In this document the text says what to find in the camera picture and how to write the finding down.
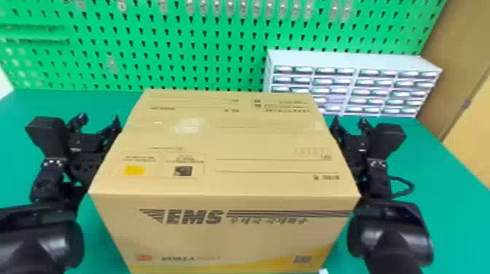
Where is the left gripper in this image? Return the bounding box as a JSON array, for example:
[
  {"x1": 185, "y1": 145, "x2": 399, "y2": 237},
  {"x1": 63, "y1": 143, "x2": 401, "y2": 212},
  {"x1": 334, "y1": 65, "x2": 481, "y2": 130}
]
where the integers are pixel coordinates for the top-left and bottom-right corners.
[{"x1": 66, "y1": 112, "x2": 123, "y2": 187}]

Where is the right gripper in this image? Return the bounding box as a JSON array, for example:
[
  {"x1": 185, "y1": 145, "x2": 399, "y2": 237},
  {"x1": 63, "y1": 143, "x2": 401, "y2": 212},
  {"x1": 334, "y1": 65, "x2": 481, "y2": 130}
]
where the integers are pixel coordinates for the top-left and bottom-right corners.
[{"x1": 329, "y1": 116, "x2": 375, "y2": 185}]

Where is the cardboard box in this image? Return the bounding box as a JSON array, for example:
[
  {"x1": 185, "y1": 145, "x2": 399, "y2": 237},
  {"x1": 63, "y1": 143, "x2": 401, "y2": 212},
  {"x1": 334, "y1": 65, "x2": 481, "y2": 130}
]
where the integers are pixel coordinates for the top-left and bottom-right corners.
[{"x1": 87, "y1": 88, "x2": 362, "y2": 274}]

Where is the white drawer cabinet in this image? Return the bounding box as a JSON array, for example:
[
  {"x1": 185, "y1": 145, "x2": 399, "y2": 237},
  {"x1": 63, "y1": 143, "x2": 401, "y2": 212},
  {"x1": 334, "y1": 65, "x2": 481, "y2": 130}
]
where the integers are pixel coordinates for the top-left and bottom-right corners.
[{"x1": 262, "y1": 49, "x2": 444, "y2": 118}]

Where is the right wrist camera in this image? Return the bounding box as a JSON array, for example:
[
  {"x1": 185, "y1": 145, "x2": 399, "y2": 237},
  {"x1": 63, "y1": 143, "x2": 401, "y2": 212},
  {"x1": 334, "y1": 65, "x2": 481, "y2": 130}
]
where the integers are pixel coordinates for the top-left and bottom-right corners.
[{"x1": 367, "y1": 122, "x2": 407, "y2": 160}]

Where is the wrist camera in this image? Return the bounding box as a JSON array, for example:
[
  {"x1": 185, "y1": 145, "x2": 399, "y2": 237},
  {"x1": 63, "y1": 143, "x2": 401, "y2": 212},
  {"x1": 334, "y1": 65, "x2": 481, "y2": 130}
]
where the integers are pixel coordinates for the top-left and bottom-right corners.
[
  {"x1": 367, "y1": 122, "x2": 407, "y2": 160},
  {"x1": 25, "y1": 117, "x2": 71, "y2": 159}
]

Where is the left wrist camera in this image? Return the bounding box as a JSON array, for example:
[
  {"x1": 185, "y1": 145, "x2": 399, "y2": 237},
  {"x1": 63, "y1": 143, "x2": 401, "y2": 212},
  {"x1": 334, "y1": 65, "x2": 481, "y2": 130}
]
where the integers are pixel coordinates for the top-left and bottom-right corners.
[{"x1": 25, "y1": 117, "x2": 71, "y2": 159}]

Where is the black cable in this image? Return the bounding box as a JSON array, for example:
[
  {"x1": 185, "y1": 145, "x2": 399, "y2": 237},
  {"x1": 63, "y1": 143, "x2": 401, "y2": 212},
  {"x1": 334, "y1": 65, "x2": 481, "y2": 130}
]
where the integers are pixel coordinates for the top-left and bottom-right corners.
[{"x1": 389, "y1": 175, "x2": 416, "y2": 200}]

